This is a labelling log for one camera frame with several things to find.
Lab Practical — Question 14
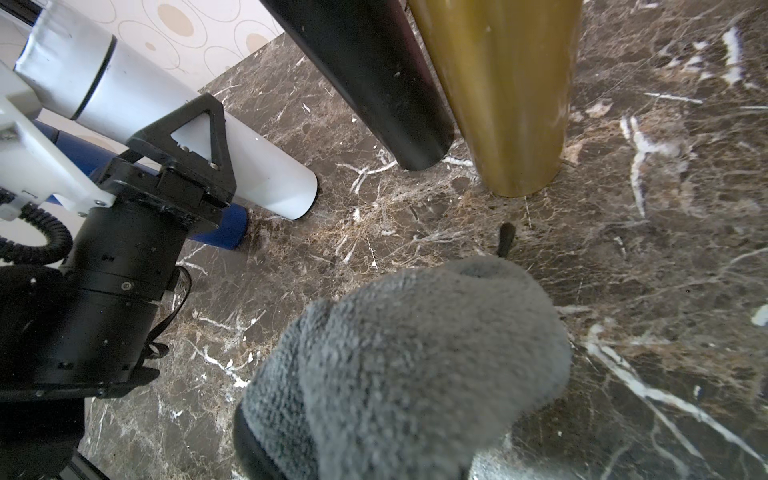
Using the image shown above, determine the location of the blue thermos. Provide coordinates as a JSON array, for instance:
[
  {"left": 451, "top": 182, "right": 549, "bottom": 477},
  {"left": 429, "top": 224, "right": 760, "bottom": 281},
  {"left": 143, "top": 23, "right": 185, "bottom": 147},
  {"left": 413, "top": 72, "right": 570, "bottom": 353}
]
[{"left": 33, "top": 120, "right": 249, "bottom": 250}]

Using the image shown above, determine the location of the white thermos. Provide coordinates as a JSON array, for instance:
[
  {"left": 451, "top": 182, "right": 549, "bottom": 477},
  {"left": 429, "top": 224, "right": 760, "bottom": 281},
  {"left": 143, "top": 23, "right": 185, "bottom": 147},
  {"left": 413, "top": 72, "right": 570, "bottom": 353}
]
[{"left": 14, "top": 1, "right": 318, "bottom": 220}]

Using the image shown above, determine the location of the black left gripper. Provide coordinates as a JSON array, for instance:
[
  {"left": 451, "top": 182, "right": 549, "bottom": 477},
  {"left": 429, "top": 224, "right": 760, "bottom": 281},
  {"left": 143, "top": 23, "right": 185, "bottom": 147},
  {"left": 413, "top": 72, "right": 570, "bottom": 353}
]
[{"left": 1, "top": 94, "right": 237, "bottom": 402}]

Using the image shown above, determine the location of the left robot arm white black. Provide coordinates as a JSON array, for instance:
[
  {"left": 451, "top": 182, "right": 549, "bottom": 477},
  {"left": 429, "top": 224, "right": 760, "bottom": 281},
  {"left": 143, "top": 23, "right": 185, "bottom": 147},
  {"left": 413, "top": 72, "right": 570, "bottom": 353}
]
[{"left": 1, "top": 94, "right": 237, "bottom": 479}]

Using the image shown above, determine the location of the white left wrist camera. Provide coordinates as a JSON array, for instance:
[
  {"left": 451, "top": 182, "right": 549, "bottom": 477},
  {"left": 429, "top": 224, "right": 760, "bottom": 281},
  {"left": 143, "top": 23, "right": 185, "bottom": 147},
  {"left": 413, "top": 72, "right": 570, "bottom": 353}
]
[{"left": 1, "top": 65, "right": 115, "bottom": 221}]

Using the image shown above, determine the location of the black thermos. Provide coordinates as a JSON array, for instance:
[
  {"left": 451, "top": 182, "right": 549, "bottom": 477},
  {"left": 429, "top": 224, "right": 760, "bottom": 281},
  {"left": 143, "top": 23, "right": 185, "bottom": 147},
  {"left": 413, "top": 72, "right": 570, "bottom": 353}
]
[{"left": 264, "top": 0, "right": 454, "bottom": 171}]

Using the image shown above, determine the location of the gold thermos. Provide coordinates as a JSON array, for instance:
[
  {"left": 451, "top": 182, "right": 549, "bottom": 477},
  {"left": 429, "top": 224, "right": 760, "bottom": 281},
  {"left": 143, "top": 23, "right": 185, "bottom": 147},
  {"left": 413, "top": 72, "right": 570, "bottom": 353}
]
[{"left": 409, "top": 0, "right": 583, "bottom": 197}]

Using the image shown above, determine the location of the grey yellow cleaning cloth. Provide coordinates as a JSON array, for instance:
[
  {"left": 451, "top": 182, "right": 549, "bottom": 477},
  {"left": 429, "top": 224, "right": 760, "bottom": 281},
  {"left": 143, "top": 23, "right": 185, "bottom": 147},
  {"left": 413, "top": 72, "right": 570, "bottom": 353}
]
[{"left": 233, "top": 256, "right": 571, "bottom": 479}]

